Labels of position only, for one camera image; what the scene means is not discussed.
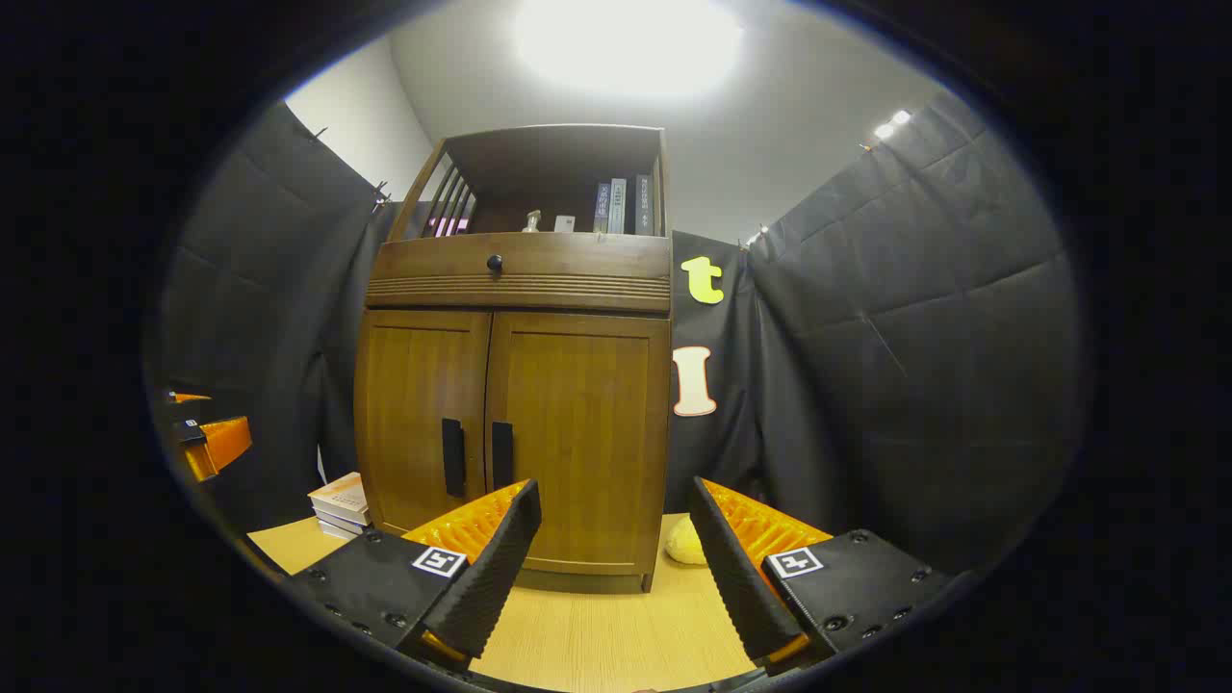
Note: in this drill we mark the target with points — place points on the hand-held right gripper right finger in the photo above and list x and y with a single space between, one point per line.
736 568

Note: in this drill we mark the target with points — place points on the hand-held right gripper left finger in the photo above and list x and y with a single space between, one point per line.
496 568

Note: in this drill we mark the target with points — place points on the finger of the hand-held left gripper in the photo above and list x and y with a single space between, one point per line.
226 443
191 397

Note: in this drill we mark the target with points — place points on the wooden cabinet door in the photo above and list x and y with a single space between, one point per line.
414 404
587 414

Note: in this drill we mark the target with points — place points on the wooden double-door shoe cabinet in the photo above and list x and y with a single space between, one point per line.
553 159

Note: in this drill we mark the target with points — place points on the yellow round plush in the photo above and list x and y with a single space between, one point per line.
685 544

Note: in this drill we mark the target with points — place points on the white paperback book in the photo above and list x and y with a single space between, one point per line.
339 523
337 532

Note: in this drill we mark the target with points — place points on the black backdrop cloth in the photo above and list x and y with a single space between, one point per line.
914 337

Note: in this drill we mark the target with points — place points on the wooden drawer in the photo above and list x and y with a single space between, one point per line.
577 258

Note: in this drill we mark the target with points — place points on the small pale figurine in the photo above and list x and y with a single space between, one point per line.
531 223

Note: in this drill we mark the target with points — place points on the dark blue book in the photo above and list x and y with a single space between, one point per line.
602 208

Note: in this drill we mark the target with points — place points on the ceiling light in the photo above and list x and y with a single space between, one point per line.
626 43

